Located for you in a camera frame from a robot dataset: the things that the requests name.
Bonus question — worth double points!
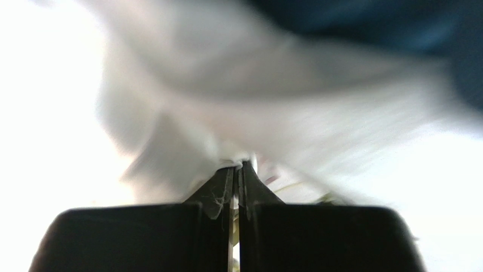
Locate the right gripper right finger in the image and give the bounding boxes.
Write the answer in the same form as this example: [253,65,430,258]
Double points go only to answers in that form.
[237,162,424,271]

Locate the teal blue hanging t-shirt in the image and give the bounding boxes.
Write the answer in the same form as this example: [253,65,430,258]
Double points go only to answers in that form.
[245,0,482,111]

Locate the white floral print t-shirt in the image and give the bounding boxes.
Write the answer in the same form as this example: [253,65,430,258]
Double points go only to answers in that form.
[80,1,482,210]

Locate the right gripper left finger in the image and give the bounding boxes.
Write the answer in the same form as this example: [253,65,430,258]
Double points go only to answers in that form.
[30,168,235,271]

